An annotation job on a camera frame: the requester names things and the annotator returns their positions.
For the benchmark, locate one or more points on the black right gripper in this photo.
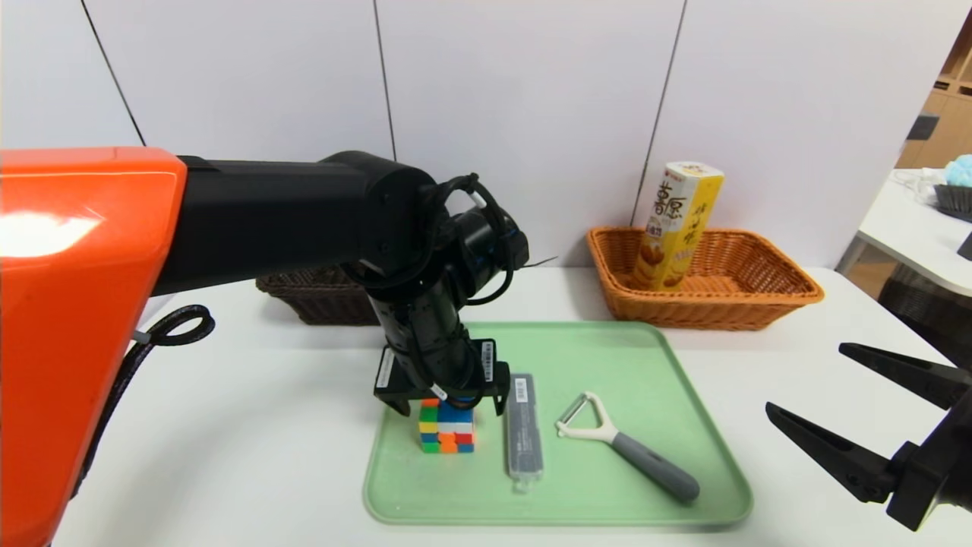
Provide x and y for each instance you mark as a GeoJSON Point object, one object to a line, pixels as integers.
{"type": "Point", "coordinates": [920, 475]}

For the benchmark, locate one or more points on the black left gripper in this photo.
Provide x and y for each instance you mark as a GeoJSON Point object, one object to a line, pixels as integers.
{"type": "Point", "coordinates": [443, 389]}

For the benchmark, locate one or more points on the multicoloured puzzle cube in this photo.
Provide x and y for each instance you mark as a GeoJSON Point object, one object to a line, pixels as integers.
{"type": "Point", "coordinates": [448, 433]}

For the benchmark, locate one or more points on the grey slim barcode case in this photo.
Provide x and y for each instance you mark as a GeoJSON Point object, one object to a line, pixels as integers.
{"type": "Point", "coordinates": [524, 441]}

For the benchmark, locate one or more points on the yellow potato chip box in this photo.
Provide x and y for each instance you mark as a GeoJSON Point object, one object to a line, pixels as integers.
{"type": "Point", "coordinates": [676, 220]}

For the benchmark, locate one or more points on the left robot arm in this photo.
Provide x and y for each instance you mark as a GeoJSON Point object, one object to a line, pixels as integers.
{"type": "Point", "coordinates": [266, 213]}

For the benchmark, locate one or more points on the dark brown wicker basket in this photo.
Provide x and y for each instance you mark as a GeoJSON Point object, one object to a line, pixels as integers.
{"type": "Point", "coordinates": [319, 304]}

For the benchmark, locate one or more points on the orange wicker basket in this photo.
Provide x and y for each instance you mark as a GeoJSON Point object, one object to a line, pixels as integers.
{"type": "Point", "coordinates": [721, 308]}

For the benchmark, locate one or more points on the small dark background basket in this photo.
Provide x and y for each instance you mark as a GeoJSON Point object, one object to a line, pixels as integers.
{"type": "Point", "coordinates": [955, 203]}

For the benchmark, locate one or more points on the light green plastic tray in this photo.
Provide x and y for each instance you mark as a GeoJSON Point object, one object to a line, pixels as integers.
{"type": "Point", "coordinates": [607, 349]}

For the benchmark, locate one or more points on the white background table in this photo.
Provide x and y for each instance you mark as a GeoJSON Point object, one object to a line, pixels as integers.
{"type": "Point", "coordinates": [911, 235]}

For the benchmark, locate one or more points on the flat black object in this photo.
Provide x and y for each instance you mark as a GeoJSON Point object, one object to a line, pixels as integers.
{"type": "Point", "coordinates": [966, 248]}

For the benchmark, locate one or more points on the white crumpled cloth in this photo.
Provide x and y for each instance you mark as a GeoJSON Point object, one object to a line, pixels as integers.
{"type": "Point", "coordinates": [920, 186]}

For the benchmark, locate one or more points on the light blue fluffy object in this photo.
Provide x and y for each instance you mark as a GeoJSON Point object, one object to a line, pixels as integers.
{"type": "Point", "coordinates": [960, 173]}

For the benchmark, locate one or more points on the wooden shelf unit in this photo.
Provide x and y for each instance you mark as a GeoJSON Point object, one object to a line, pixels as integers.
{"type": "Point", "coordinates": [949, 129]}

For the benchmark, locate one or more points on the dark grey wall box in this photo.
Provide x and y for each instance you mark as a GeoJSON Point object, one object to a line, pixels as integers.
{"type": "Point", "coordinates": [920, 128]}

